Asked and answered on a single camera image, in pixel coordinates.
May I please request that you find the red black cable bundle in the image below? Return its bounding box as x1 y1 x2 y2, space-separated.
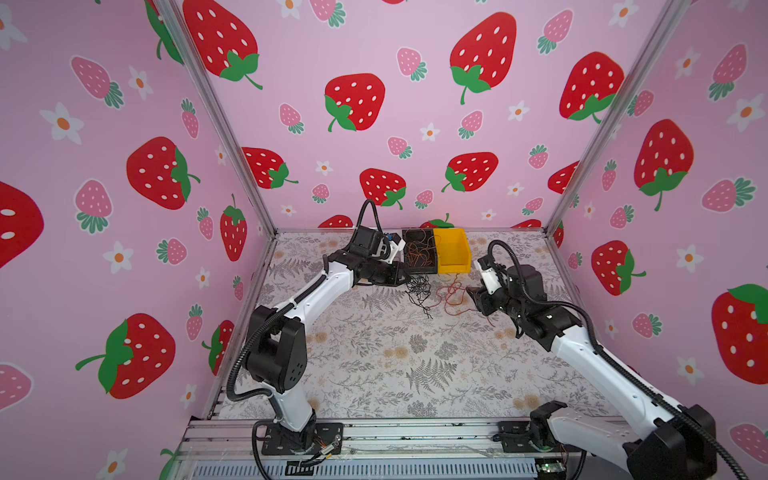
404 277 434 320

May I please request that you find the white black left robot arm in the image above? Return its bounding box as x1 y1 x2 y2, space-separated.
225 200 410 452

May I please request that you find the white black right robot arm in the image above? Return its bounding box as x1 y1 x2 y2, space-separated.
467 240 747 479

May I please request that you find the black plastic storage bin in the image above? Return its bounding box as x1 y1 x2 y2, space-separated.
402 228 438 275

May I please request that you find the yellow plastic storage bin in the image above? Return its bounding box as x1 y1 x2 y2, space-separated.
433 228 472 275

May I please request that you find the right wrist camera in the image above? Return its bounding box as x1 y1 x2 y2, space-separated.
475 262 501 295

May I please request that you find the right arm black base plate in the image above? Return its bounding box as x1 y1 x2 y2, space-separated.
491 420 581 454

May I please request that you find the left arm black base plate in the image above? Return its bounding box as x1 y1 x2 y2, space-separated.
258 422 344 456

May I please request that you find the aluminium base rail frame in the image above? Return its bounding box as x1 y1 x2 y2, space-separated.
167 411 637 479

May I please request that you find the aluminium left corner post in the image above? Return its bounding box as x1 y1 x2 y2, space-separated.
156 0 277 239

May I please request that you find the aluminium corner post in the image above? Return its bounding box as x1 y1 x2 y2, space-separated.
544 0 690 240
156 0 277 239

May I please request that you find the aluminium right corner post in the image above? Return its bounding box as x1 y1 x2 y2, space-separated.
544 0 690 240

